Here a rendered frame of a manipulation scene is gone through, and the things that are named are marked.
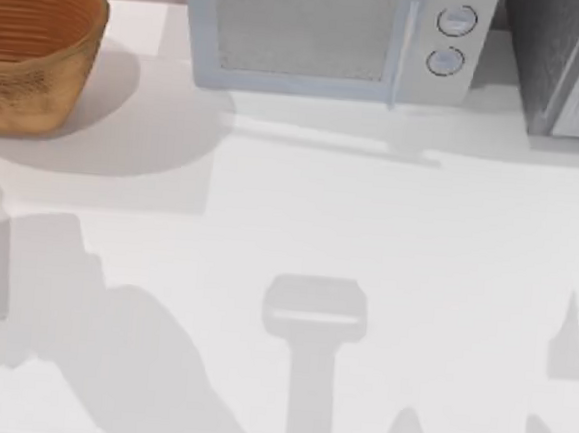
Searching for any microwave oven door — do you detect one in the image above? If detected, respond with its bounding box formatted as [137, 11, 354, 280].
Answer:
[173, 0, 428, 108]

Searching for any round microwave knob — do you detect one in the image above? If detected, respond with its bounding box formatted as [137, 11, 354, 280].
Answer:
[424, 43, 467, 80]
[435, 2, 481, 41]

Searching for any pale microwave oven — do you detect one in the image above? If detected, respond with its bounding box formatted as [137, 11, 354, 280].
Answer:
[172, 0, 502, 118]

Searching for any brown woven basket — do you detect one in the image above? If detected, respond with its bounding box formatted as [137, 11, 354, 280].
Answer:
[0, 0, 112, 144]

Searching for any grey cabinet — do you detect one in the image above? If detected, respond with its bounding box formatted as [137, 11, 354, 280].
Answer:
[494, 0, 579, 141]

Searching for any microwave door handle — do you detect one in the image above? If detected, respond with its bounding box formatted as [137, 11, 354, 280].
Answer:
[386, 0, 421, 112]

